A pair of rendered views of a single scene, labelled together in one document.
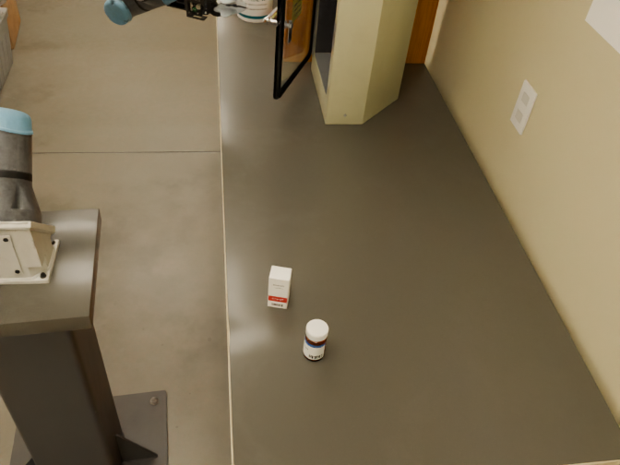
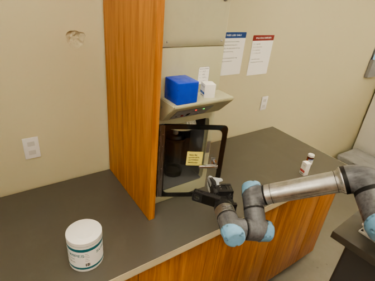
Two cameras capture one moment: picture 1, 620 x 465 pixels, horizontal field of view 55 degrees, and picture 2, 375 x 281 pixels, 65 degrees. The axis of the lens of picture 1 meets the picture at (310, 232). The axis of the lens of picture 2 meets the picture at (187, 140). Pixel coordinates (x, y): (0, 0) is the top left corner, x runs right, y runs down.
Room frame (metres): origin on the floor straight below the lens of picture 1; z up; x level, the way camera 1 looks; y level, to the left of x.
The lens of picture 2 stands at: (2.16, 1.17, 1.93)
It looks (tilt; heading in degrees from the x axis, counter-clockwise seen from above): 28 degrees down; 245
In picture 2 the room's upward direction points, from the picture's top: 6 degrees clockwise
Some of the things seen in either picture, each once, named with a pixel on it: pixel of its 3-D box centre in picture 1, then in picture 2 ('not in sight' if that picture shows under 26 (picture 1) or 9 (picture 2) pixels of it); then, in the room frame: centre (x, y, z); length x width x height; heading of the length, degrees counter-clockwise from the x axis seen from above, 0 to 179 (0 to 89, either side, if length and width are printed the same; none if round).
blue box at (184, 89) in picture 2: not in sight; (181, 89); (1.71, 0.10, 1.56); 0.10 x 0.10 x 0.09; 12
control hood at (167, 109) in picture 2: not in sight; (197, 107); (1.62, 0.08, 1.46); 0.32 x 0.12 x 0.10; 12
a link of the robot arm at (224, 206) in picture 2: not in sight; (225, 212); (1.65, 0.47, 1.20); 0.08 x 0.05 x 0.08; 165
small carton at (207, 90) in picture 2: not in sight; (207, 89); (1.57, 0.07, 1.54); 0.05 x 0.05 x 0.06; 85
